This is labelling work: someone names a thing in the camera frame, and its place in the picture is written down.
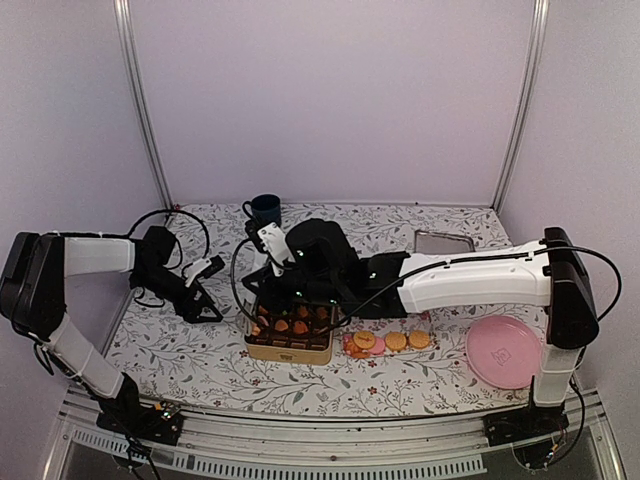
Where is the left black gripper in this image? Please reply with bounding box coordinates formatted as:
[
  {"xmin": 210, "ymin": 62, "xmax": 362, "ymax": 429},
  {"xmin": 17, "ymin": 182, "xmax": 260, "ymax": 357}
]
[{"xmin": 133, "ymin": 264, "xmax": 223, "ymax": 323}]

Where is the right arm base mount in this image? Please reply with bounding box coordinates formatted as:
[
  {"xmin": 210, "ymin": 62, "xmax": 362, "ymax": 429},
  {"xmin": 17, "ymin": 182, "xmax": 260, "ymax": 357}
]
[{"xmin": 482, "ymin": 405, "xmax": 569, "ymax": 446}]

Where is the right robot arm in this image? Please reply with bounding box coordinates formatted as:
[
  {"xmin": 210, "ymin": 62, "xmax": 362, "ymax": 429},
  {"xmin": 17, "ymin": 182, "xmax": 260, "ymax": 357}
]
[{"xmin": 242, "ymin": 218, "xmax": 600, "ymax": 436}]

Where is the tin lid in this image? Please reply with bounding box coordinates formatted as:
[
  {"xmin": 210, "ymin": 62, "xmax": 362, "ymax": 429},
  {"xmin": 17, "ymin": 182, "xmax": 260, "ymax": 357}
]
[{"xmin": 414, "ymin": 230, "xmax": 475, "ymax": 255}]

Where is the left frame post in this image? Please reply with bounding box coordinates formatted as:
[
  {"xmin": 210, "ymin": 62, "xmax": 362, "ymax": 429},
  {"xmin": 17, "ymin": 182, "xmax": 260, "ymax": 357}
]
[{"xmin": 113, "ymin": 0, "xmax": 174, "ymax": 208}]

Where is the jam-striped round cookie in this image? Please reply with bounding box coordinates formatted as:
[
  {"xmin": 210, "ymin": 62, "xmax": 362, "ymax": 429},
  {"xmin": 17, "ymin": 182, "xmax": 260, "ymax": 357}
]
[{"xmin": 352, "ymin": 331, "xmax": 376, "ymax": 350}]

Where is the pink macaron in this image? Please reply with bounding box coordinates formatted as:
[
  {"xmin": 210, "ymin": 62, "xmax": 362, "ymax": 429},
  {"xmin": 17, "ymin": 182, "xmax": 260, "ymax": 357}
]
[{"xmin": 368, "ymin": 337, "xmax": 386, "ymax": 356}]

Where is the swirl butter cookie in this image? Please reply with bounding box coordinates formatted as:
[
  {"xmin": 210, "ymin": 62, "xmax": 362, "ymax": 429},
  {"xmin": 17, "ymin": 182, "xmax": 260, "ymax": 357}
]
[{"xmin": 342, "ymin": 335, "xmax": 361, "ymax": 357}]

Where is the floral tablecloth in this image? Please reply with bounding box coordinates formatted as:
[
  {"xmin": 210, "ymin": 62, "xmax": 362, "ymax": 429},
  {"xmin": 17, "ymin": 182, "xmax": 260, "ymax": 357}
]
[{"xmin": 106, "ymin": 204, "xmax": 547, "ymax": 418}]

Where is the round waffle cookie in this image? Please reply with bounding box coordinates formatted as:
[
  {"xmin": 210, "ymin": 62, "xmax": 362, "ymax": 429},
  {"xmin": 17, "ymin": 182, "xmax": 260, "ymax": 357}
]
[
  {"xmin": 385, "ymin": 332, "xmax": 408, "ymax": 352},
  {"xmin": 408, "ymin": 330, "xmax": 431, "ymax": 350}
]

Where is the right frame post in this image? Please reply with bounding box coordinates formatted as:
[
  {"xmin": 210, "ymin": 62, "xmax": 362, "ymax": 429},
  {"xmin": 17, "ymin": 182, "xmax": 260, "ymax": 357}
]
[{"xmin": 491, "ymin": 0, "xmax": 550, "ymax": 213}]

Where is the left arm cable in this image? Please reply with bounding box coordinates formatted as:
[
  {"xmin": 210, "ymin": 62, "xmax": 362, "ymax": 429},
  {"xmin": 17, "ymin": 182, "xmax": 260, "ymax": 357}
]
[{"xmin": 127, "ymin": 208, "xmax": 211, "ymax": 261}]

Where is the pink plate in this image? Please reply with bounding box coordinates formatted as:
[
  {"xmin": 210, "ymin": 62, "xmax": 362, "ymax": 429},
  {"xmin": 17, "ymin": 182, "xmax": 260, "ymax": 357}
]
[{"xmin": 465, "ymin": 316, "xmax": 541, "ymax": 390}]

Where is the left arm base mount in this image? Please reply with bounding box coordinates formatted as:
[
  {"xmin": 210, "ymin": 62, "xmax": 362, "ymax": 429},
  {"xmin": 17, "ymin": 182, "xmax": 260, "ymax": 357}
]
[{"xmin": 97, "ymin": 383, "xmax": 184, "ymax": 446}]

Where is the frame post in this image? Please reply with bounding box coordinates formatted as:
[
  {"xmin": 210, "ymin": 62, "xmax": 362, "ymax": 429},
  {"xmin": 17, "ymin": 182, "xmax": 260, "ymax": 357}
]
[
  {"xmin": 491, "ymin": 0, "xmax": 550, "ymax": 213},
  {"xmin": 113, "ymin": 0, "xmax": 174, "ymax": 208}
]

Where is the floral cookie tray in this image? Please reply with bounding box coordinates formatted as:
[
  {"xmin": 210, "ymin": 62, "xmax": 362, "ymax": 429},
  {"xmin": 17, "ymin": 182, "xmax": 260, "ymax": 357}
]
[{"xmin": 338, "ymin": 312, "xmax": 435, "ymax": 359}]

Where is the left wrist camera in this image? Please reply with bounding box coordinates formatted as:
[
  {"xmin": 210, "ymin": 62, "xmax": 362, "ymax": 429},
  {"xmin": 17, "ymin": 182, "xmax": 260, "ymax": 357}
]
[{"xmin": 181, "ymin": 255, "xmax": 225, "ymax": 288}]

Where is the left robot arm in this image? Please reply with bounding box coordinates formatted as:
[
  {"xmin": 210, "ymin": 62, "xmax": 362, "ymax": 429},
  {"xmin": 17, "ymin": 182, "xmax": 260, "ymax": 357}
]
[{"xmin": 1, "ymin": 226, "xmax": 224, "ymax": 434}]

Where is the gold cookie tin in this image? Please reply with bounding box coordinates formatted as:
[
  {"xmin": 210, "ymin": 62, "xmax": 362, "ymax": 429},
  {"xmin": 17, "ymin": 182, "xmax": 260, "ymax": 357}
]
[{"xmin": 244, "ymin": 303, "xmax": 339, "ymax": 366}]

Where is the aluminium front rail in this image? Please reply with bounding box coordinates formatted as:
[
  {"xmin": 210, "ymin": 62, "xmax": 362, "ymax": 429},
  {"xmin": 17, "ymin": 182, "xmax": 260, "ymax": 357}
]
[{"xmin": 43, "ymin": 388, "xmax": 632, "ymax": 479}]

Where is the dark blue mug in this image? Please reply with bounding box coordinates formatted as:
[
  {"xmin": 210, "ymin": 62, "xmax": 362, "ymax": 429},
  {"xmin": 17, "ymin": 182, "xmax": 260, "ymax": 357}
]
[{"xmin": 242, "ymin": 193, "xmax": 282, "ymax": 229}]

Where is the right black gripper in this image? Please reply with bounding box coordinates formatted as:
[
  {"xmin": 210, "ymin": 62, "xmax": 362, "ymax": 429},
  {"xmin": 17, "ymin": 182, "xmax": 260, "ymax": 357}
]
[{"xmin": 241, "ymin": 263, "xmax": 342, "ymax": 318}]

